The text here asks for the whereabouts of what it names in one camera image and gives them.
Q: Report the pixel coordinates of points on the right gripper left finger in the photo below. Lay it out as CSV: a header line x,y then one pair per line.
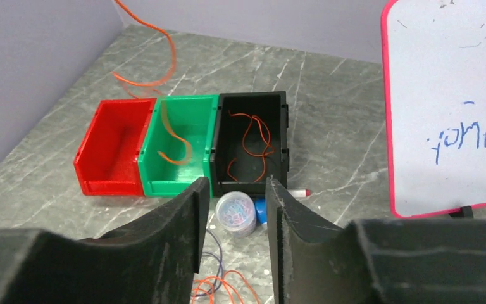
x,y
152,259

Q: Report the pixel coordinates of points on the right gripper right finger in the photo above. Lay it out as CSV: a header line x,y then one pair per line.
x,y
429,260

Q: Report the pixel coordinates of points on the clear round container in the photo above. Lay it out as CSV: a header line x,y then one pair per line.
x,y
236,213

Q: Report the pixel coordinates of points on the white marker pen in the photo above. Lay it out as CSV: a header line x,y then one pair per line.
x,y
299,193

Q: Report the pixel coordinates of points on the red plastic bin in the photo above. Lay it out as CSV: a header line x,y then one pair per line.
x,y
106,163

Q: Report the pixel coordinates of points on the green plastic bin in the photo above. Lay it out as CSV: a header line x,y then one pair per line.
x,y
178,144

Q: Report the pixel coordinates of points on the blue eraser block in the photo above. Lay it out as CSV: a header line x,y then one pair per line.
x,y
260,209

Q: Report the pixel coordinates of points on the black plastic bin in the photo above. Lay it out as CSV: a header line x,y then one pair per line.
x,y
249,142

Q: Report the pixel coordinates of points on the white board with red frame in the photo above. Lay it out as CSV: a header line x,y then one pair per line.
x,y
434,72

